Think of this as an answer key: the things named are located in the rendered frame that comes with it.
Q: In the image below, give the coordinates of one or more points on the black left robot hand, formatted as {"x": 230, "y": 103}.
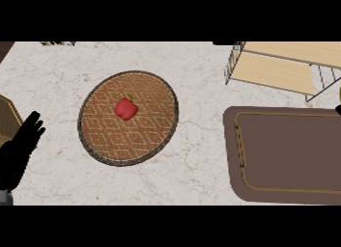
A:
{"x": 11, "y": 160}

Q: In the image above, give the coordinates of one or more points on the brown rectangular tray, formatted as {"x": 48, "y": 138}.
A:
{"x": 292, "y": 154}

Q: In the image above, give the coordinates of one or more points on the olive-brown wicker basket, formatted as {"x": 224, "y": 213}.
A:
{"x": 1, "y": 119}

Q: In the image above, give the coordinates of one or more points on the round woven brown placemat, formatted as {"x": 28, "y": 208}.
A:
{"x": 131, "y": 141}

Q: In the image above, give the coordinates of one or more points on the red bell pepper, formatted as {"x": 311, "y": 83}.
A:
{"x": 126, "y": 109}

